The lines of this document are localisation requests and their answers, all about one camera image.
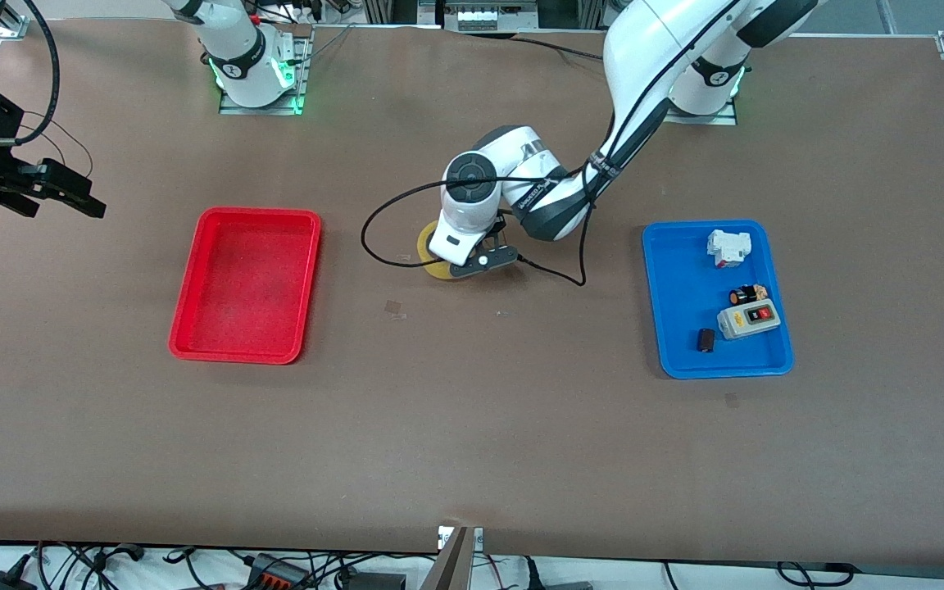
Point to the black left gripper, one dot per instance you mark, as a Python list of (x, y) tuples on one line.
[(499, 226)]

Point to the yellow clear tape roll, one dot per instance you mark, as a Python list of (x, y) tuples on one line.
[(425, 250)]

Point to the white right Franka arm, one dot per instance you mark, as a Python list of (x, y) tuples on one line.
[(234, 41)]

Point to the brown tape patch on table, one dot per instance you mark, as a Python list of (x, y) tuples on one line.
[(394, 307)]

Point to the blue plastic tray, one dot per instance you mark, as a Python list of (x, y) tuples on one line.
[(685, 311)]

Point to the white device behind table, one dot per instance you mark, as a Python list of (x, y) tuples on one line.
[(492, 16)]

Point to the white circuit breaker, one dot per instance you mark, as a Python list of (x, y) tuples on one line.
[(726, 246)]

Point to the dark brown cylindrical capacitor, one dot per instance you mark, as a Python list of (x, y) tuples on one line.
[(706, 340)]

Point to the red plastic tray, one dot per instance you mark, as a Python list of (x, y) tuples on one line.
[(242, 328)]

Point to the black box under table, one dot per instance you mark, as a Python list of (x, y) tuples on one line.
[(380, 583)]

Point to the black power adapter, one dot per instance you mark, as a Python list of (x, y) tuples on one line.
[(1, 582)]

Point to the orange power strip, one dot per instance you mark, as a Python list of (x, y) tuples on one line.
[(275, 575)]

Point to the aluminium left arm base plate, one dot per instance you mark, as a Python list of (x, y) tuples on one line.
[(710, 119)]

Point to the aluminium right arm base plate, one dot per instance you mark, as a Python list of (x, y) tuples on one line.
[(306, 82)]

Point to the grey on-off switch box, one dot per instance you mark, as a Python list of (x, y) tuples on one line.
[(736, 326)]

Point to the black push button switch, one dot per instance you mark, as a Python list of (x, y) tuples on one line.
[(746, 295)]

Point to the aluminium profile post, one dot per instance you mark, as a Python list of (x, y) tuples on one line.
[(451, 565)]

